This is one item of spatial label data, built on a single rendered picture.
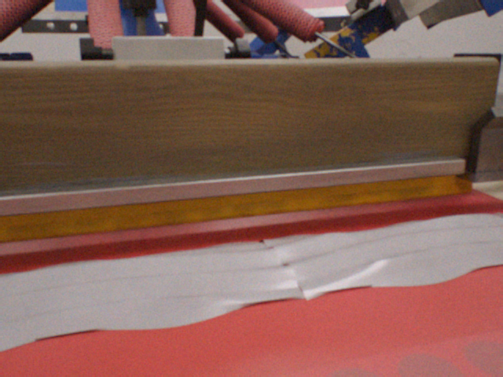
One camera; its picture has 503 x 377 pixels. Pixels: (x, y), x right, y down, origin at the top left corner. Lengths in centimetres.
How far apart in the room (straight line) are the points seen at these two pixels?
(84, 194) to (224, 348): 12
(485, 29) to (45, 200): 292
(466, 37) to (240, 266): 298
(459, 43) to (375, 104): 290
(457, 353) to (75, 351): 15
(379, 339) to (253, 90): 15
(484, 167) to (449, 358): 19
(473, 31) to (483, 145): 279
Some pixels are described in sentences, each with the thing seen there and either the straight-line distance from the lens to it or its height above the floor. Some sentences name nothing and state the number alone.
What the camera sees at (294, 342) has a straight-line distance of 20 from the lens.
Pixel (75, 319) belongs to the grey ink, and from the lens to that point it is 22.
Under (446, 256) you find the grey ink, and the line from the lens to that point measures 28.
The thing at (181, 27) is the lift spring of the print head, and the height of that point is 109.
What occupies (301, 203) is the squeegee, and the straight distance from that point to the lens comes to 32.
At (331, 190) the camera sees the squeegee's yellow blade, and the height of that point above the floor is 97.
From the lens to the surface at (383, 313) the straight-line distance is 23.
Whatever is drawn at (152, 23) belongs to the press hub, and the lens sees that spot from 110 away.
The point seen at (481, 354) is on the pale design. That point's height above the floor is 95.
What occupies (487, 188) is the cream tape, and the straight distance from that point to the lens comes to 44.
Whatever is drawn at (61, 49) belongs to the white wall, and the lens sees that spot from 442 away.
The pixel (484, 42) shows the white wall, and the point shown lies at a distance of 307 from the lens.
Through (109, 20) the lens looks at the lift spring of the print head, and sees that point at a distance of 78.
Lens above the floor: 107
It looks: 17 degrees down
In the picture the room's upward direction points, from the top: straight up
